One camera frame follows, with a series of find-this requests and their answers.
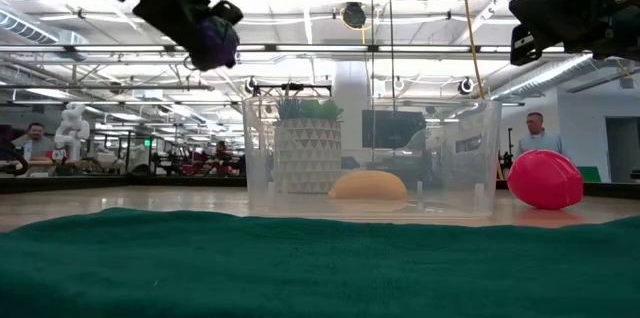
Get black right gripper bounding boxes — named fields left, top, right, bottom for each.
left=508, top=0, right=640, bottom=67

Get purple toy grapes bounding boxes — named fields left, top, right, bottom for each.
left=192, top=15, right=241, bottom=72

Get red toy bell pepper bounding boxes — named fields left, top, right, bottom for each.
left=507, top=150, right=585, bottom=211

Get yellow toy banana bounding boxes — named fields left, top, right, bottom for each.
left=328, top=170, right=409, bottom=202

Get person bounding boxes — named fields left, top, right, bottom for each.
left=517, top=111, right=564, bottom=157
left=22, top=122, right=56, bottom=162

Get green board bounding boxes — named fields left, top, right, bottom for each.
left=577, top=165, right=603, bottom=183

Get artificial plant in patterned pot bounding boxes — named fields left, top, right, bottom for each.
left=273, top=97, right=345, bottom=195

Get clear plastic container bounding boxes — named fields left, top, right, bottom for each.
left=243, top=95, right=503, bottom=219

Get dark green cloth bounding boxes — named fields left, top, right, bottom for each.
left=0, top=206, right=640, bottom=318

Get yellow hanging cable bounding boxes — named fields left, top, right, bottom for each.
left=458, top=0, right=504, bottom=182

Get black cable reel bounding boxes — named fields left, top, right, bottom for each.
left=341, top=1, right=368, bottom=30

